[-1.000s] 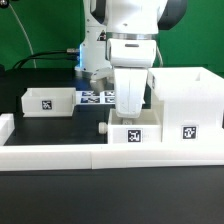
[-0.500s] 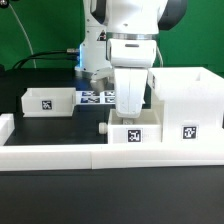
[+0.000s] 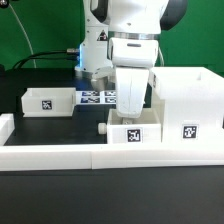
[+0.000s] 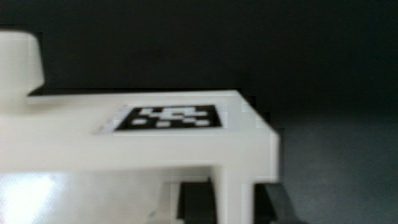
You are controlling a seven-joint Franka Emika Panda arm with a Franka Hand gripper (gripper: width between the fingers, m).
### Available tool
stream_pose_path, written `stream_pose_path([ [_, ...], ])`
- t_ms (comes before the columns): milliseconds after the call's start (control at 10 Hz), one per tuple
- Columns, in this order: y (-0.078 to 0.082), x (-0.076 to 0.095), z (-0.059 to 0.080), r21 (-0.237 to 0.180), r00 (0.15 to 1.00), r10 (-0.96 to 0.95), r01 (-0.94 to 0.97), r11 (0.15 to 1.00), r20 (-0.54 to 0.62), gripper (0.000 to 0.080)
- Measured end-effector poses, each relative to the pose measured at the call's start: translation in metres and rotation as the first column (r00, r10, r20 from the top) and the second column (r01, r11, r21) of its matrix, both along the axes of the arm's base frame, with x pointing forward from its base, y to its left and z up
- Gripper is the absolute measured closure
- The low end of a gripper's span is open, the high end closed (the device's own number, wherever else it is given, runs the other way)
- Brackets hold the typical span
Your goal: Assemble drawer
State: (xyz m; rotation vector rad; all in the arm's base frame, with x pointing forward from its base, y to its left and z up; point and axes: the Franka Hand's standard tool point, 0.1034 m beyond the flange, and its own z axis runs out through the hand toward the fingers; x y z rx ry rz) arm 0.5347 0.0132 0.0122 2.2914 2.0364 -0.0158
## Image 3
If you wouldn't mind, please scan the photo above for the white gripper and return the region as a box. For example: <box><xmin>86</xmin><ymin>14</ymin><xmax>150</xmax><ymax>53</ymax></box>
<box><xmin>115</xmin><ymin>67</ymin><xmax>149</xmax><ymax>118</ymax></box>

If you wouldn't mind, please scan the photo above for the white front drawer box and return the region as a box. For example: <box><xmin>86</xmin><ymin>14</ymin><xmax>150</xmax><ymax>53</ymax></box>
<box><xmin>98</xmin><ymin>108</ymin><xmax>162</xmax><ymax>144</ymax></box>

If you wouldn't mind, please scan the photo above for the white drawer box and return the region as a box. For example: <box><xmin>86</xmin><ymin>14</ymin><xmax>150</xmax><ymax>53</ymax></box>
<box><xmin>98</xmin><ymin>108</ymin><xmax>162</xmax><ymax>144</ymax></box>
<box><xmin>21</xmin><ymin>87</ymin><xmax>76</xmax><ymax>117</ymax></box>

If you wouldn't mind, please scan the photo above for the white drawer cabinet frame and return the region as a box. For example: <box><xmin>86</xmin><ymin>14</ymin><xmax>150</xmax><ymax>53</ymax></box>
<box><xmin>149</xmin><ymin>67</ymin><xmax>224</xmax><ymax>143</ymax></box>

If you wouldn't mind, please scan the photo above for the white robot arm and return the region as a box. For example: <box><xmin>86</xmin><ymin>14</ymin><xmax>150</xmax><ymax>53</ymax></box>
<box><xmin>75</xmin><ymin>0</ymin><xmax>188</xmax><ymax>119</ymax></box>

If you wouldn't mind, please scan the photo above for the white rear drawer box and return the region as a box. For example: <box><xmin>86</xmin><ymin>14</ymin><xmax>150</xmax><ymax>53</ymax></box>
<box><xmin>21</xmin><ymin>87</ymin><xmax>76</xmax><ymax>117</ymax></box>

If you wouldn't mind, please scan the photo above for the white fiducial marker sheet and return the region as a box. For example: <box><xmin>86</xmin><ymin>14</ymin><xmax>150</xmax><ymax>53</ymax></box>
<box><xmin>76</xmin><ymin>90</ymin><xmax>116</xmax><ymax>105</ymax></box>

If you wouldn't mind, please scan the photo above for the white U-shaped fence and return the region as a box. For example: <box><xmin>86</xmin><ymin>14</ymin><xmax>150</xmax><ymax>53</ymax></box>
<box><xmin>0</xmin><ymin>114</ymin><xmax>224</xmax><ymax>171</ymax></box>

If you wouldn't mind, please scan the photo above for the black cable bundle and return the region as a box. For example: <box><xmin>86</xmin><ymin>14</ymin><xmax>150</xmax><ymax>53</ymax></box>
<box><xmin>11</xmin><ymin>47</ymin><xmax>81</xmax><ymax>70</ymax></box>

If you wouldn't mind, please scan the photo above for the white thin cable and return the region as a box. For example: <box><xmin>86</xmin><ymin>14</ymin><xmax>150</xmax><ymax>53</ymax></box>
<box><xmin>9</xmin><ymin>3</ymin><xmax>38</xmax><ymax>69</ymax></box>

